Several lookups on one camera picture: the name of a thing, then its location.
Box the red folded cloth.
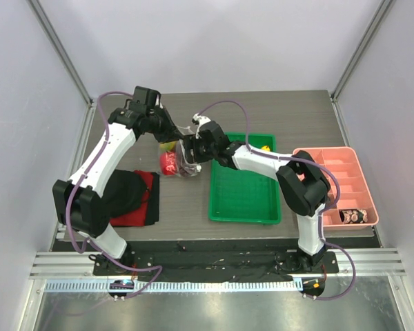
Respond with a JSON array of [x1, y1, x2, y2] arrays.
[[103, 170, 160, 227]]

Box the red fake pepper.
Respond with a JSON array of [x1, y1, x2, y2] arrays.
[[159, 151, 178, 176]]

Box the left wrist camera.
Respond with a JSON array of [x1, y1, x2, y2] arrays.
[[132, 86, 161, 108]]

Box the pink compartment organizer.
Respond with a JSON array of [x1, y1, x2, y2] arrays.
[[303, 146, 379, 230]]

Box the patterned roll in organizer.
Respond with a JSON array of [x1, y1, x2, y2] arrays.
[[339, 209, 368, 224]]

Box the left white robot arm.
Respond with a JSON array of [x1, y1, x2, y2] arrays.
[[52, 86, 182, 275]]

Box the white slotted cable duct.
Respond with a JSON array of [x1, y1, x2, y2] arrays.
[[45, 278, 303, 293]]

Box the green plastic tray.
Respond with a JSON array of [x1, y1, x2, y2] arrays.
[[208, 132, 283, 227]]

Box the clear dotted zip bag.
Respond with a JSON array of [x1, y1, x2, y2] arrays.
[[158, 141, 201, 178]]

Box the orange green fake mango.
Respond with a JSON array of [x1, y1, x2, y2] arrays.
[[159, 141, 177, 153]]

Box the black cap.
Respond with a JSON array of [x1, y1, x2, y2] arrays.
[[102, 170, 150, 218]]

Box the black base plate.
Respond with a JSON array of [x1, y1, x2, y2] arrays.
[[51, 237, 341, 277]]

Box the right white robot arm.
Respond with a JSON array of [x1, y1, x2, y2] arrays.
[[181, 119, 331, 272]]

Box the purple fake grapes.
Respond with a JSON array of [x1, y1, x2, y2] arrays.
[[177, 154, 197, 178]]

